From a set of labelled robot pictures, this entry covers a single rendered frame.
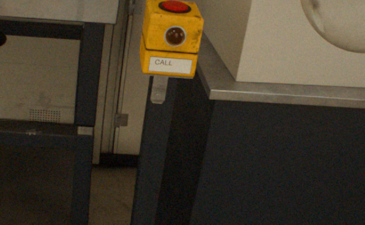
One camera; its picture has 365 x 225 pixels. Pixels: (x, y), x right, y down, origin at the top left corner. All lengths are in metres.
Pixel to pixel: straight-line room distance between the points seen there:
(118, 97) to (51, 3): 0.89
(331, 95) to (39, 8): 0.56
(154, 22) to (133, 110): 1.11
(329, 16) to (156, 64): 0.47
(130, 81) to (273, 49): 0.92
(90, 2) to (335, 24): 0.69
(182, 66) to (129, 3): 0.91
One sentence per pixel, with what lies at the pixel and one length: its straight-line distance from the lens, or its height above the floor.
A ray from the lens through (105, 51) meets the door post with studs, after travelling 1.86.
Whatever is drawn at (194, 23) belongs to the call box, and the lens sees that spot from 0.86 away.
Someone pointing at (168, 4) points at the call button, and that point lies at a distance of 0.88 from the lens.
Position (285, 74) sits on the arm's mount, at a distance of 1.07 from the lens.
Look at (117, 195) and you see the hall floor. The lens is 1.94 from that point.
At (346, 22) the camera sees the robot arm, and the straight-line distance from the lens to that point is 0.45.
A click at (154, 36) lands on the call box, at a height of 0.87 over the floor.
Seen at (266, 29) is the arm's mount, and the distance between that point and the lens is 1.01.
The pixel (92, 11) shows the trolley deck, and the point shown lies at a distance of 1.08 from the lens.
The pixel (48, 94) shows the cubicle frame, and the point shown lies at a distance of 1.93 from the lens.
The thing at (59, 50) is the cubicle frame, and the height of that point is 0.43.
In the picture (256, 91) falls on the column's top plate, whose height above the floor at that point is 0.75.
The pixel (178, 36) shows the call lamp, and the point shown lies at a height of 0.87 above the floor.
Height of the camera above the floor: 1.18
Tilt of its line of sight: 28 degrees down
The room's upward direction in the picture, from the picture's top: 10 degrees clockwise
